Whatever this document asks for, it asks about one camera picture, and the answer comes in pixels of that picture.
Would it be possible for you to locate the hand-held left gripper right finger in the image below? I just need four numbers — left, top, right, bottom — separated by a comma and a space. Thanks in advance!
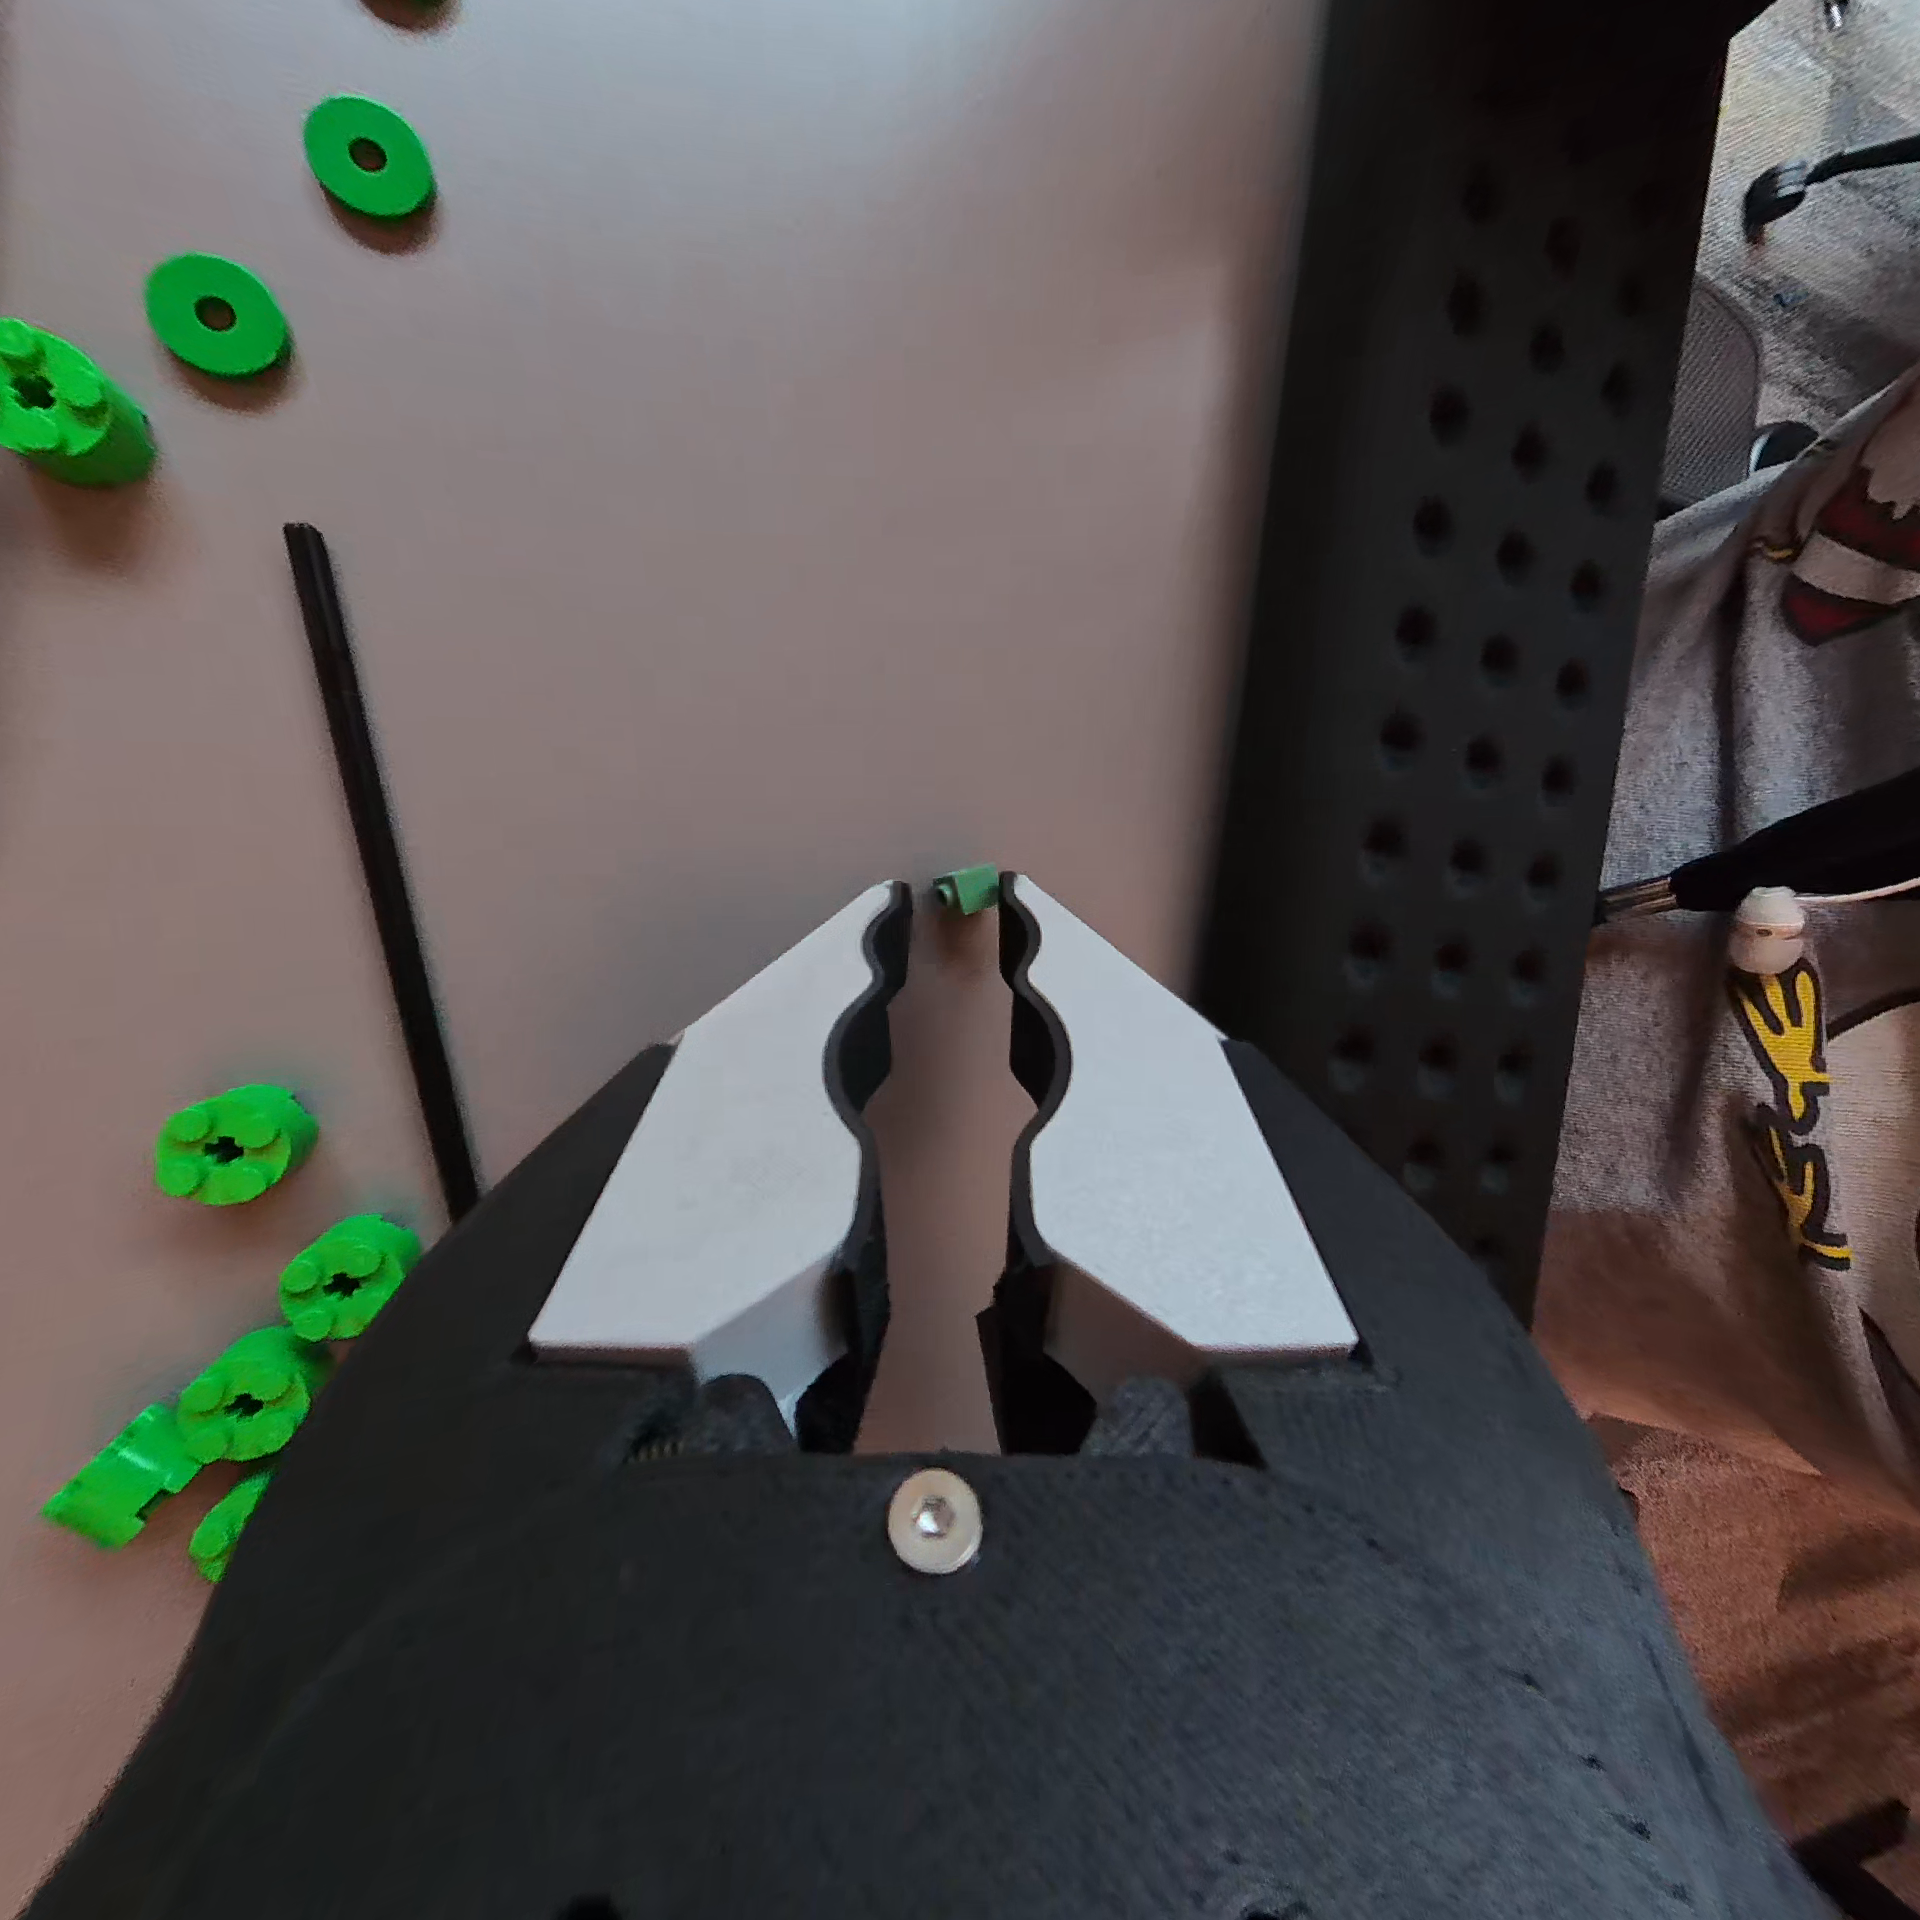
976, 870, 1366, 1457

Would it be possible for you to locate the grey printed shirt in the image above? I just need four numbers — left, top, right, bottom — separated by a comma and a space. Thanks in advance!
1528, 358, 1920, 1502

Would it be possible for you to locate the black perforated desk panel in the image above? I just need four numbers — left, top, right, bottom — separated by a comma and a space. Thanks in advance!
1199, 0, 1728, 1322

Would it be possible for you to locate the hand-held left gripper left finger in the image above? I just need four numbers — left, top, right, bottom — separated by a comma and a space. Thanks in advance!
526, 880, 917, 1457

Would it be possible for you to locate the green round brick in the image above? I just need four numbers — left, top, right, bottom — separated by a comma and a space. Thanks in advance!
0, 318, 156, 490

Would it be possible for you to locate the black cable plug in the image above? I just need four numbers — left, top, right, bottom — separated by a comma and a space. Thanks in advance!
1593, 784, 1920, 924

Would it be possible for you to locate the thin black rod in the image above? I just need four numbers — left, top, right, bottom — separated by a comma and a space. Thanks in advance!
281, 520, 485, 1226

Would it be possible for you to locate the black office chair base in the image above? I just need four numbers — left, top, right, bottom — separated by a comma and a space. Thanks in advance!
1739, 132, 1920, 242

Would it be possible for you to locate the white desk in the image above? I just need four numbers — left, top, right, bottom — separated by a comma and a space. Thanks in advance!
0, 0, 1336, 1630

